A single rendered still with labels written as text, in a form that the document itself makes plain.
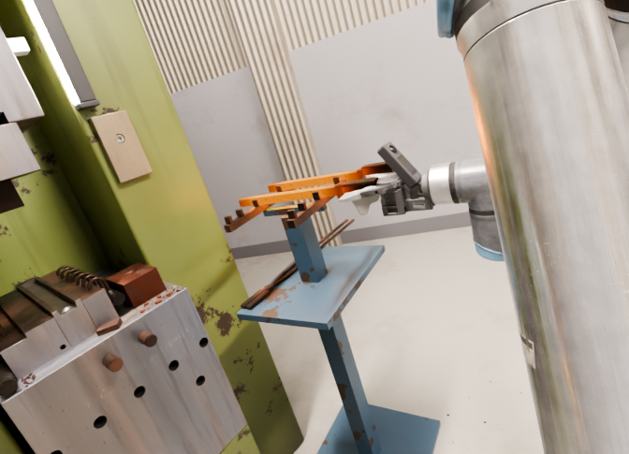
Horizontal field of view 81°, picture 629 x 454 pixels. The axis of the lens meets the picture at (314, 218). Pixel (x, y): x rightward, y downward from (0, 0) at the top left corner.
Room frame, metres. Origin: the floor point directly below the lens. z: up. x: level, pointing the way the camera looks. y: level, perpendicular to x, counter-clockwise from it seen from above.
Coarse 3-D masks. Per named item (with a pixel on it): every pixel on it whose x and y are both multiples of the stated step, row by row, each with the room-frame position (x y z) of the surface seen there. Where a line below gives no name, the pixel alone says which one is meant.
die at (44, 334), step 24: (24, 288) 0.94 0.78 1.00; (72, 288) 0.84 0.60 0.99; (96, 288) 0.79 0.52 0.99; (0, 312) 0.87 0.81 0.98; (24, 312) 0.78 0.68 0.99; (48, 312) 0.73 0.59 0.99; (72, 312) 0.72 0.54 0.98; (96, 312) 0.75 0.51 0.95; (0, 336) 0.71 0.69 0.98; (24, 336) 0.67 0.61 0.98; (48, 336) 0.68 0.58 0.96; (72, 336) 0.71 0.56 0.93; (24, 360) 0.65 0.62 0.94; (48, 360) 0.67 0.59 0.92
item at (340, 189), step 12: (360, 180) 0.88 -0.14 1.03; (372, 180) 0.85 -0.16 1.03; (288, 192) 1.00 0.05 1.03; (300, 192) 0.96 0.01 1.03; (312, 192) 0.94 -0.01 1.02; (324, 192) 0.92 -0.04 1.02; (336, 192) 0.89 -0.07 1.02; (348, 192) 0.89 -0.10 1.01; (240, 204) 1.09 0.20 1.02; (252, 204) 1.06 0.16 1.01
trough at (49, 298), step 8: (32, 280) 1.01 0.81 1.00; (32, 288) 0.97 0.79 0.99; (40, 288) 0.94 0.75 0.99; (48, 288) 0.91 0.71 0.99; (40, 296) 0.88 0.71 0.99; (48, 296) 0.86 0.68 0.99; (56, 296) 0.84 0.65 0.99; (64, 296) 0.79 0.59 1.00; (56, 304) 0.78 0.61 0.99; (64, 304) 0.77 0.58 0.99; (72, 304) 0.75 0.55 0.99; (64, 312) 0.72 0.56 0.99
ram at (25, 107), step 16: (0, 32) 0.80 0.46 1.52; (0, 48) 0.79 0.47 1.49; (16, 48) 0.98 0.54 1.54; (0, 64) 0.79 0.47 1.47; (16, 64) 0.80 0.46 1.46; (0, 80) 0.78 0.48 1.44; (16, 80) 0.79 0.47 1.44; (0, 96) 0.77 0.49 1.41; (16, 96) 0.78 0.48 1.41; (32, 96) 0.80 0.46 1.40; (0, 112) 0.77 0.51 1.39; (16, 112) 0.78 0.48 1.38; (32, 112) 0.79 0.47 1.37
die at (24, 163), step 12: (0, 132) 0.75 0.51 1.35; (12, 132) 0.76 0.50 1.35; (0, 144) 0.74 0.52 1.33; (12, 144) 0.75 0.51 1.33; (24, 144) 0.77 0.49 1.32; (0, 156) 0.74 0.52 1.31; (12, 156) 0.75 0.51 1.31; (24, 156) 0.76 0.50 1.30; (0, 168) 0.73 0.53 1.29; (12, 168) 0.74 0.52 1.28; (24, 168) 0.75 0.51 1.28; (36, 168) 0.77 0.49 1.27; (0, 180) 0.72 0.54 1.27
